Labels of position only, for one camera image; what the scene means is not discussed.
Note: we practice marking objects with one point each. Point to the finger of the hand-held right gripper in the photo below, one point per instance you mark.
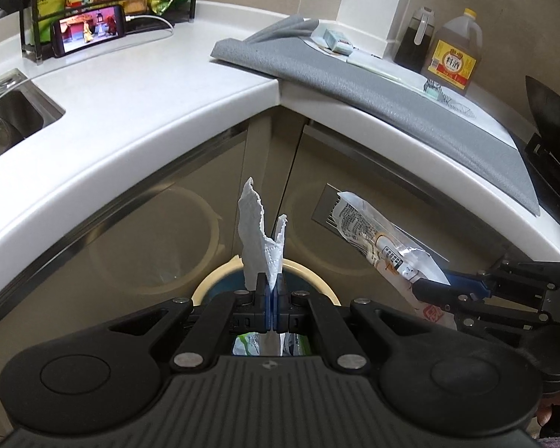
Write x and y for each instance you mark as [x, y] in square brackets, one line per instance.
[431, 289]
[469, 283]

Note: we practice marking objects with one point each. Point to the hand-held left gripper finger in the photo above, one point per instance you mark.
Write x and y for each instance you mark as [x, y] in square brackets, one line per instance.
[277, 308]
[266, 308]

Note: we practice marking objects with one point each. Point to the green snack wrapper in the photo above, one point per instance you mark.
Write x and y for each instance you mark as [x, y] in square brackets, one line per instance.
[245, 343]

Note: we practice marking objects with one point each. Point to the blue trash bin cream rim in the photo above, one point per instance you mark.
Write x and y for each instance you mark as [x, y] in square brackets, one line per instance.
[214, 280]

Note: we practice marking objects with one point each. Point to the white silver snack wrapper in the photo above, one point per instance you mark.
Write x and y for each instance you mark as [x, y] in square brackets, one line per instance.
[378, 238]

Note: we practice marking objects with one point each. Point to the white tissue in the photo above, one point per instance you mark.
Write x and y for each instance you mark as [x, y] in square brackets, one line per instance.
[256, 233]

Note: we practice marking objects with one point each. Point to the beige cabinet door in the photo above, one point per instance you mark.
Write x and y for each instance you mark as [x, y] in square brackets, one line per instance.
[121, 242]
[308, 242]

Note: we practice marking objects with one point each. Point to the black stove top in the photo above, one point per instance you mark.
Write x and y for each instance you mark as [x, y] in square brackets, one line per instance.
[550, 182]

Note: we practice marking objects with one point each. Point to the grey counter mat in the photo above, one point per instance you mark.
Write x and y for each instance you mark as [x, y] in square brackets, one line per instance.
[401, 116]

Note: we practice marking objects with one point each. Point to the black wok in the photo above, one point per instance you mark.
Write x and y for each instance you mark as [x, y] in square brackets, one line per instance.
[550, 112]

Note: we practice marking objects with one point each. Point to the small teal plastic piece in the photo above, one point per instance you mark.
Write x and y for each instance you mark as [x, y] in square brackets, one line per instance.
[433, 89]

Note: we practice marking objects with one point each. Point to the cooking wine jug yellow label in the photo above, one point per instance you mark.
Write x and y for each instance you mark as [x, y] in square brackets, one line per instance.
[452, 65]

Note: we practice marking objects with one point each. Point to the dark oil dispenser bottle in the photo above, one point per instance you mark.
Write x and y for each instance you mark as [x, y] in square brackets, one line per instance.
[410, 51]

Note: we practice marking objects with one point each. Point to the light blue packet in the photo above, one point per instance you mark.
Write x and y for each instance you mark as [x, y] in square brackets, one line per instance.
[338, 39]

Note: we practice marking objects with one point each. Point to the stainless steel sink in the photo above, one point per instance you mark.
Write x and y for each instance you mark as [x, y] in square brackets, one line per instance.
[14, 107]

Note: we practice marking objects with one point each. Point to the black smartphone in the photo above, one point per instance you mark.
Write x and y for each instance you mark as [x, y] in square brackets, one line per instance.
[88, 30]

